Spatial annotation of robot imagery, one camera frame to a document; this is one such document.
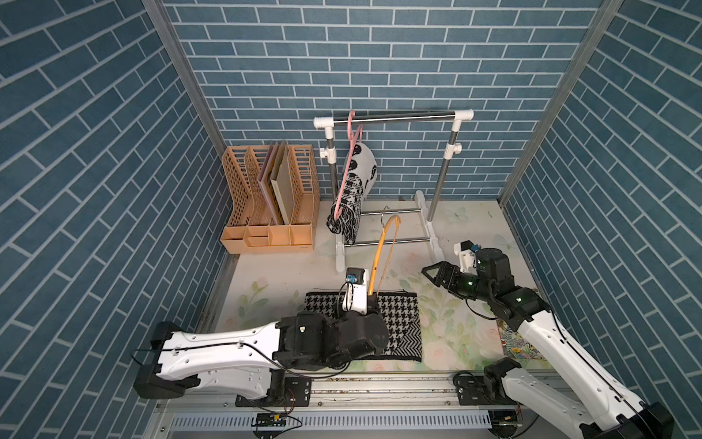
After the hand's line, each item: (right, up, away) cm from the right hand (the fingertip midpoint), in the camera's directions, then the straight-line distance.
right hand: (432, 275), depth 76 cm
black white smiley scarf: (-20, +31, +13) cm, 39 cm away
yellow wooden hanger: (-13, +4, +30) cm, 33 cm away
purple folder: (-51, +29, +11) cm, 60 cm away
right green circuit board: (+17, -37, -5) cm, 42 cm away
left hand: (-14, -4, -13) cm, 19 cm away
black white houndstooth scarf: (-8, -13, +11) cm, 19 cm away
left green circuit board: (-44, -38, -4) cm, 58 cm away
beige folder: (-46, +29, +11) cm, 55 cm away
